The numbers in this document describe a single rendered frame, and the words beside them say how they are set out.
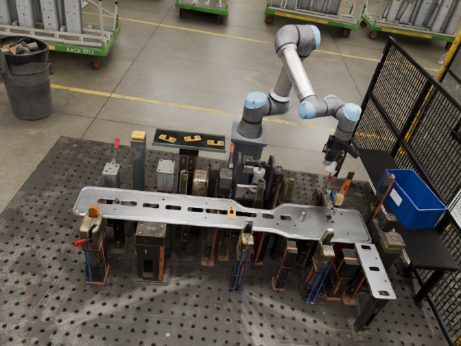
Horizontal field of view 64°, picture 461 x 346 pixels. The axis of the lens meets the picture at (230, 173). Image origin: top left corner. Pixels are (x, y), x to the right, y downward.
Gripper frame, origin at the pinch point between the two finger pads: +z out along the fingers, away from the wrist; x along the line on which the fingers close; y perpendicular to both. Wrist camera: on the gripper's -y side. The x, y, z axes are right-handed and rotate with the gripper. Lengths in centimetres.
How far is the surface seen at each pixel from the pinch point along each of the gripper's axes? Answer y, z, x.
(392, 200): -35.3, 12.1, 1.9
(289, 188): 17.7, 13.3, -0.6
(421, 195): -51, 9, -1
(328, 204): 0.5, 12.2, 9.7
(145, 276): 83, 45, 34
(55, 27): 266, 86, -370
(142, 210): 87, 20, 18
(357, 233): -14.0, 19.4, 20.0
